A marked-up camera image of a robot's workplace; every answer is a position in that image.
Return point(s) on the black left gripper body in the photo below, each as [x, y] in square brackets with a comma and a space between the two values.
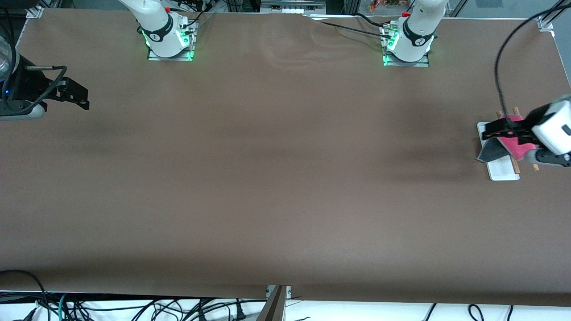
[525, 124]

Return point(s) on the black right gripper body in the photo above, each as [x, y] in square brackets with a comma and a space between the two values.
[27, 88]

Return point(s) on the pink microfibre towel grey trim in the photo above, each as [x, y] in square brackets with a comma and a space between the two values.
[513, 147]

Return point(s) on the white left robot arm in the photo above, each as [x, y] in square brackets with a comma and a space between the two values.
[417, 31]

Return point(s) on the white towel rack wooden bars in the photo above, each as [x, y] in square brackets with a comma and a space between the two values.
[504, 171]

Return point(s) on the orange cluttered object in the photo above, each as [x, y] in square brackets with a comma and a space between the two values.
[386, 4]

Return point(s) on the white power strip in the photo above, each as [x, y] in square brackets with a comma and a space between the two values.
[292, 6]

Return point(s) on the aluminium corner bracket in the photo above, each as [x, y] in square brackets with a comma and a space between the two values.
[545, 23]
[35, 12]

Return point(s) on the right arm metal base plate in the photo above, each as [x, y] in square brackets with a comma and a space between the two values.
[171, 56]

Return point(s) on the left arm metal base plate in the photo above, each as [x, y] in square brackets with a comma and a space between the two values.
[406, 63]

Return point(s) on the metal table edge bracket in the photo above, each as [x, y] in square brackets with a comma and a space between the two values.
[274, 307]

